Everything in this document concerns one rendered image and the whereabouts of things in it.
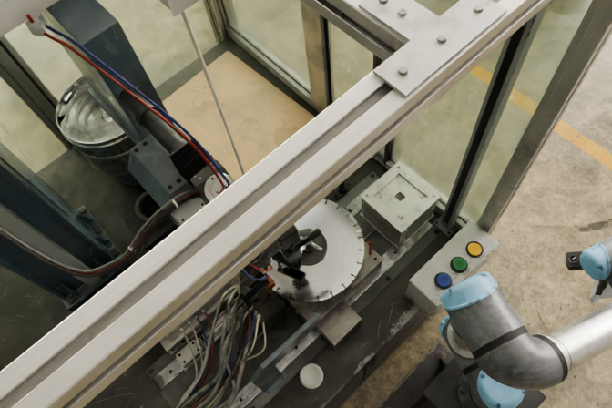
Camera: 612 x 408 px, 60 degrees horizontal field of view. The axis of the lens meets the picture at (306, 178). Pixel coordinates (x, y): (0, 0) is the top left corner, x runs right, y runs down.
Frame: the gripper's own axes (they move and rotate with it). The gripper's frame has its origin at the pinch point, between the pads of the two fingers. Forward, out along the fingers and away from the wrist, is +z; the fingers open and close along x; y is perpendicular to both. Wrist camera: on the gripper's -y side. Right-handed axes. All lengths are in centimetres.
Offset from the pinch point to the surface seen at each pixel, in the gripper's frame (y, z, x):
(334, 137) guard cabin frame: -64, -113, -32
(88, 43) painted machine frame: -115, -82, 4
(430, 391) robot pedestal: -40, 16, -34
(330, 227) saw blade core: -74, -4, 5
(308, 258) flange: -79, -5, -6
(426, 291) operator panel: -44.0, 1.2, -9.5
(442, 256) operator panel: -39.9, 1.2, 1.9
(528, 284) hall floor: 11, 91, 27
